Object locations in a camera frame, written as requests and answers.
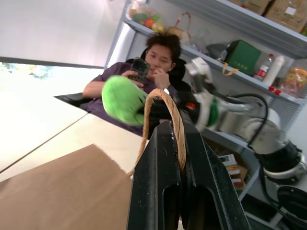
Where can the person's left hand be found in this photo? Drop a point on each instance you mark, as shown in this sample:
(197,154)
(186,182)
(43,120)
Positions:
(160,79)

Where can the large cardboard box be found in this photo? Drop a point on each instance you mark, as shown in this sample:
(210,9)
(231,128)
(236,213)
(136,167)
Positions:
(287,12)

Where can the small cardboard box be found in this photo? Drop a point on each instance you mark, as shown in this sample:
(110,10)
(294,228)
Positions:
(254,4)

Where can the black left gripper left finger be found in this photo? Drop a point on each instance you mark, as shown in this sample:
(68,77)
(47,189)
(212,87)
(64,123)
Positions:
(153,182)

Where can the brown carton with books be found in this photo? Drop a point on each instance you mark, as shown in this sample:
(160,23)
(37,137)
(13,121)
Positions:
(237,177)

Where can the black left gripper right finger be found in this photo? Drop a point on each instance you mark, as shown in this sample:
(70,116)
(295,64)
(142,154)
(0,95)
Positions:
(213,191)

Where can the silver wristwatch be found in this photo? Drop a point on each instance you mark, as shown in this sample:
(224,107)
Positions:
(166,90)

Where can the black smartphone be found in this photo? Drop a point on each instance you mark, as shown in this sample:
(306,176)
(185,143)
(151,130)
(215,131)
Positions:
(139,69)

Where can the grey metal shelf rack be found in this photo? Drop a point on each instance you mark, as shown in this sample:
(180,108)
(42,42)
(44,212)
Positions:
(239,19)

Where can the white printed carton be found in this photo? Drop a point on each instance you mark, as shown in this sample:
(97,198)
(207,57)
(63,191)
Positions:
(227,159)

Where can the black round robot torso part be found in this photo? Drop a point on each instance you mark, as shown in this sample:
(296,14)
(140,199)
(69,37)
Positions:
(292,198)

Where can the clear bag of toy fruit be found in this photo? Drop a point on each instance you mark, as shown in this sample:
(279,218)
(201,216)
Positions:
(144,18)

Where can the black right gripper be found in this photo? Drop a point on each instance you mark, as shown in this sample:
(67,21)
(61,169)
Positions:
(182,106)

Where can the green box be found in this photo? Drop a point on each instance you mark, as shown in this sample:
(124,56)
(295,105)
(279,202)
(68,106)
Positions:
(242,57)

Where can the black flat board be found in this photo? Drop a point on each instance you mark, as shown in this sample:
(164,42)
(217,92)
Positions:
(72,98)

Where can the person's right hand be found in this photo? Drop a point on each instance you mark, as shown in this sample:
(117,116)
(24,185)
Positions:
(127,74)

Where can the dark grey bag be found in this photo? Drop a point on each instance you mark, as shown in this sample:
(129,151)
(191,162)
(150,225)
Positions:
(216,49)

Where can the white plastic bottle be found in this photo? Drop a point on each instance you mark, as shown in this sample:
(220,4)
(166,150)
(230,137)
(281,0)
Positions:
(273,69)

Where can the plastic bottle with red label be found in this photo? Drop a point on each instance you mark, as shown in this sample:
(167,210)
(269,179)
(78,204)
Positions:
(261,72)

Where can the brown paper bag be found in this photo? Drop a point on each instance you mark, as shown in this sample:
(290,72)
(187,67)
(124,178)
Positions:
(60,191)

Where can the orange snack bag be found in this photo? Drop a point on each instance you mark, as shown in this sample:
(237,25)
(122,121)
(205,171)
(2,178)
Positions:
(296,81)

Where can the man in purple shirt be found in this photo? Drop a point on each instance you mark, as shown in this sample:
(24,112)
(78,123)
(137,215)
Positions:
(112,69)

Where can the green plush toy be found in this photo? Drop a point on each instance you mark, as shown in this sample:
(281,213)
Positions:
(120,100)

